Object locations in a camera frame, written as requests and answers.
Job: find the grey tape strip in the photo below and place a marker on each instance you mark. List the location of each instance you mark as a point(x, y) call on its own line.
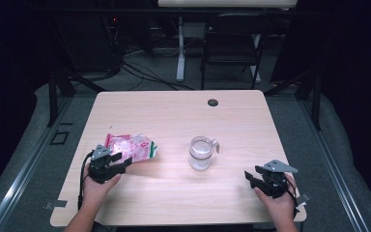
point(303, 198)
point(56, 204)

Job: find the dark round table grommet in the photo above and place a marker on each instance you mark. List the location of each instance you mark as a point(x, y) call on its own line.
point(213, 102)

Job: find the pink and white snack bag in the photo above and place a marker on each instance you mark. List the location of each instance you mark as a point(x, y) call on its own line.
point(133, 148)

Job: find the person's left hand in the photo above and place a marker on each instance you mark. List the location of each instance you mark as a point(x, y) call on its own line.
point(95, 193)

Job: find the white desk top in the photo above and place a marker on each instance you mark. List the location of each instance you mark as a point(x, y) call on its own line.
point(227, 3)

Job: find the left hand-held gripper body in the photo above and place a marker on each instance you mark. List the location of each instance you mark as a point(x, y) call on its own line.
point(100, 169)

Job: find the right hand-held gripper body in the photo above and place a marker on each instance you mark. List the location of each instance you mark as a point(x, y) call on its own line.
point(275, 183)

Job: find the dark equipment cabinet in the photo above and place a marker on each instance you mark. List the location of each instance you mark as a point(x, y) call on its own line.
point(90, 42)

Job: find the black metal stand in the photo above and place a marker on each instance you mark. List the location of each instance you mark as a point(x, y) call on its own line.
point(53, 96)
point(316, 100)

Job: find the aluminium floor rail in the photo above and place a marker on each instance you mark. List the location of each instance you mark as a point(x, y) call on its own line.
point(331, 167)
point(22, 174)

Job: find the clear glass jar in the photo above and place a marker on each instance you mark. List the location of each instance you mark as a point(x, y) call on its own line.
point(200, 162)

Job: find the person's right hand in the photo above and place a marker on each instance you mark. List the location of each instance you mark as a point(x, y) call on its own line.
point(281, 208)

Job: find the black folding chair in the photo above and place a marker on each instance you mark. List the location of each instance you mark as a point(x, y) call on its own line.
point(235, 35)

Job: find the white desk leg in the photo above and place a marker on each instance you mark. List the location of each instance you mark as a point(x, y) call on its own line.
point(257, 64)
point(181, 48)

